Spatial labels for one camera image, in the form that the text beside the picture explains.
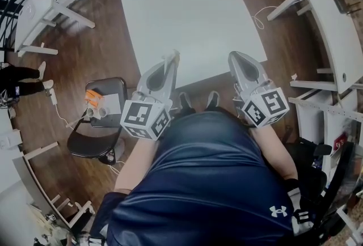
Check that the small white table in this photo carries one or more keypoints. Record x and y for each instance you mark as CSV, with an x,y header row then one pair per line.
x,y
37,4

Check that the black metal railing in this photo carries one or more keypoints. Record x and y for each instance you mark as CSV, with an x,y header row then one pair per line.
x,y
8,16

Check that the white table top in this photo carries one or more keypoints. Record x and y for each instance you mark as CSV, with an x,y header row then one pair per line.
x,y
184,12

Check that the white paper scrap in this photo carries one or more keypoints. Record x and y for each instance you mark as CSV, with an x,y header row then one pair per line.
x,y
294,76

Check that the white paper sheet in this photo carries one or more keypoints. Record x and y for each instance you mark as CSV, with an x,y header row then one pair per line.
x,y
112,103

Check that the person's right forearm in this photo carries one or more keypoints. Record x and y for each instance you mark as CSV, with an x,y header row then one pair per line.
x,y
272,151

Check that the white power strip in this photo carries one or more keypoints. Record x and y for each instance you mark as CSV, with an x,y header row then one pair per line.
x,y
53,96

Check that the white desk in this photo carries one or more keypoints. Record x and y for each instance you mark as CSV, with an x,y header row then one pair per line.
x,y
334,29

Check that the person's navy shirt torso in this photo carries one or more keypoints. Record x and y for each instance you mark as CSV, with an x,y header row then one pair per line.
x,y
204,182

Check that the white metal shelf rack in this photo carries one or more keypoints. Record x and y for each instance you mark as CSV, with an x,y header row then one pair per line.
x,y
312,114

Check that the grey tape roll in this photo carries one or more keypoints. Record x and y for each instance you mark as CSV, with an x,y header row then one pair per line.
x,y
91,113
103,112

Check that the red box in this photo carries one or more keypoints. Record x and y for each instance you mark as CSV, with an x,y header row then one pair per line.
x,y
340,142

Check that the person's right shoe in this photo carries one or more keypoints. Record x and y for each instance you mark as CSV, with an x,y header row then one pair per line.
x,y
213,98

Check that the person's shoe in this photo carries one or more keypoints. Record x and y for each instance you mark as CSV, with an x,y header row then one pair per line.
x,y
213,98
185,100

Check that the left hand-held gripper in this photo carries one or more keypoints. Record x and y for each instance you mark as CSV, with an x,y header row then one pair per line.
x,y
141,117

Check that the white table frame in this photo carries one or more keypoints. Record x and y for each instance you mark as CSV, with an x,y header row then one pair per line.
x,y
28,171

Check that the black chair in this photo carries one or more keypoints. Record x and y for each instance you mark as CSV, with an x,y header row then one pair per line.
x,y
88,143

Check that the person's left shoe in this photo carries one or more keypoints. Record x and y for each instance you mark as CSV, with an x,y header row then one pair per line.
x,y
185,100

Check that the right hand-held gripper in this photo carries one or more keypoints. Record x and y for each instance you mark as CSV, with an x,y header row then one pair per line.
x,y
266,106

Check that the person's left forearm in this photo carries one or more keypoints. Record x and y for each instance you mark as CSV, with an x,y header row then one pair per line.
x,y
136,162

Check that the orange packet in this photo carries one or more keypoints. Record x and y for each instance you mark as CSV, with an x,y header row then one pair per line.
x,y
93,97

